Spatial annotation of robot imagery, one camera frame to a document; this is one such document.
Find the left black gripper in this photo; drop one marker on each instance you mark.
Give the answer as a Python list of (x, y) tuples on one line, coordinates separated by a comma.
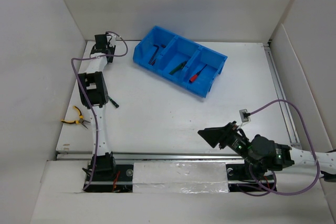
[(111, 48)]

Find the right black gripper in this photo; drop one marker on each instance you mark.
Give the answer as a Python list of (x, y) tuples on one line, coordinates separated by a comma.
[(222, 135)]

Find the brown hex key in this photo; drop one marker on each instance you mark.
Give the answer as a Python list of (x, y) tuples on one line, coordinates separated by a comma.
[(159, 52), (154, 54)]

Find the red-handled screwdriver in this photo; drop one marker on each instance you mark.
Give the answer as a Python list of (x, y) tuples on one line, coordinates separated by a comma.
[(195, 76)]

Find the green-handled cutting pliers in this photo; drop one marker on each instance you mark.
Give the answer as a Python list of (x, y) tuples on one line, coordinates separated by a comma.
[(178, 68)]

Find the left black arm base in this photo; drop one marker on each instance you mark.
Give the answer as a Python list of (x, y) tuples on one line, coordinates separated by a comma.
[(108, 177)]

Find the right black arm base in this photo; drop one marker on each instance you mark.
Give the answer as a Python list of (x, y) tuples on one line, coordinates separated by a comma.
[(240, 179)]

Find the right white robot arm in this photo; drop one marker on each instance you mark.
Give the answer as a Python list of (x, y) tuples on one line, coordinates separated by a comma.
[(293, 159)]

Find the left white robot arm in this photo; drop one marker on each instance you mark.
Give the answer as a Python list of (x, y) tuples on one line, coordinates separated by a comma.
[(94, 96)]

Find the blue three-compartment plastic bin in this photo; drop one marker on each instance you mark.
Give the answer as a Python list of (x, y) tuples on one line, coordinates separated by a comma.
[(179, 60)]

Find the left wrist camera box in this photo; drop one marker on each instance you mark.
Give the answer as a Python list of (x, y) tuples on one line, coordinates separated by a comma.
[(112, 38)]

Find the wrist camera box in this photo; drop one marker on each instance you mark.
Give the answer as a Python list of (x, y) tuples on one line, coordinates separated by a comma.
[(112, 38), (245, 117)]

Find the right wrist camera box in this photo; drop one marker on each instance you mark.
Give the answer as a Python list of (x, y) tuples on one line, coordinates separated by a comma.
[(245, 117)]

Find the yellow-handled needle-nose pliers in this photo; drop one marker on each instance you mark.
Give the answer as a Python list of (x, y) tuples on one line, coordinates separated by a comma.
[(80, 120)]

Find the aluminium side rail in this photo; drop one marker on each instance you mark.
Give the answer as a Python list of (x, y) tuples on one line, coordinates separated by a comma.
[(284, 107)]

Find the aluminium front rail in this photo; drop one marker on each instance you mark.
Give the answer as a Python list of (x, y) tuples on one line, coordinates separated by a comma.
[(150, 156)]

